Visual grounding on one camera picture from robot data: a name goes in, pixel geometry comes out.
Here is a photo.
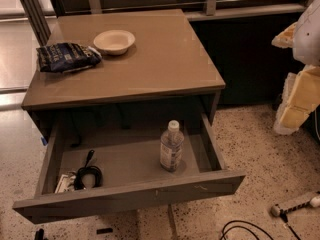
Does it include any grey cabinet with counter top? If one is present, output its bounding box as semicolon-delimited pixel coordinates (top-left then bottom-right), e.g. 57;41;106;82
21;8;227;142

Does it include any small black floor bracket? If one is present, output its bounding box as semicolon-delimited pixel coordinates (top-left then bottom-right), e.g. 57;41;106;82
96;228;113;235

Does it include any clear plastic bottle white cap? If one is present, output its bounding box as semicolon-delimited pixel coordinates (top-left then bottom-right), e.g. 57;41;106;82
160;120;184;172

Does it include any white power strip on floor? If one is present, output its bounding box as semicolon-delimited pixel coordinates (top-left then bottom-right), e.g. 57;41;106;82
271;191;320;217

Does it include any black cable on floor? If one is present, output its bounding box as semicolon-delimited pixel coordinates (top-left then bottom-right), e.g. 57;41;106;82
219;219;275;240

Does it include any blue snack bag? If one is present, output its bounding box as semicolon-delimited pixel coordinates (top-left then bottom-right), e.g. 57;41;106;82
36;42;102;73

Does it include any white packet in drawer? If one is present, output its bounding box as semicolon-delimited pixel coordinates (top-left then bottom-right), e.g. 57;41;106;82
55;174;76;193

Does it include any white paper bowl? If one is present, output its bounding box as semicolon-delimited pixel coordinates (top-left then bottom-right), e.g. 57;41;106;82
93;30;135;55

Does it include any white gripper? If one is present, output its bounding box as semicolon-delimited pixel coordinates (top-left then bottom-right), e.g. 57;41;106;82
271;0;320;135

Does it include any open grey top drawer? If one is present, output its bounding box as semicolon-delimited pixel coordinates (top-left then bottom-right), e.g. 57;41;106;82
13;114;245;224

